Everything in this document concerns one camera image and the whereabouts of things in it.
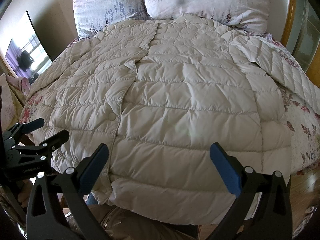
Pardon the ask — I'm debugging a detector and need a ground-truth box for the wooden door frame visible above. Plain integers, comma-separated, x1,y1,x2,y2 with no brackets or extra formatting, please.
281,0,319,87

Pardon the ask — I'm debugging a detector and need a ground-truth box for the person left hand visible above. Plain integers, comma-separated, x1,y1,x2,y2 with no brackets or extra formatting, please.
17,179,33,207

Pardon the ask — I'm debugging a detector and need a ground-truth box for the floral bed sheet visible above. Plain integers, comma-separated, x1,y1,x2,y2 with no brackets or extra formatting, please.
19,33,319,176

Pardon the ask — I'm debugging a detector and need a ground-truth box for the floral pillow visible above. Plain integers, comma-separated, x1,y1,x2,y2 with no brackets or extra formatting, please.
144,0,270,35
73,0,149,39

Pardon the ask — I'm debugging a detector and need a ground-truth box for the beige quilted down jacket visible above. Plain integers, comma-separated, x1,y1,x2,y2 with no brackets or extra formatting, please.
20,15,319,225

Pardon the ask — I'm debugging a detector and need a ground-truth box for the right floral pillow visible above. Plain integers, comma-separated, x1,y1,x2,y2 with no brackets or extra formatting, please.
144,0,270,35

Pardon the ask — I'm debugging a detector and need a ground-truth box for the left floral pillow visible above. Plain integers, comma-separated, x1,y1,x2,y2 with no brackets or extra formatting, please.
73,0,149,39

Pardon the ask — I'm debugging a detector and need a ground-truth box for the black framed mirror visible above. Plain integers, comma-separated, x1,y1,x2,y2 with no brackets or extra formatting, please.
5,11,52,83

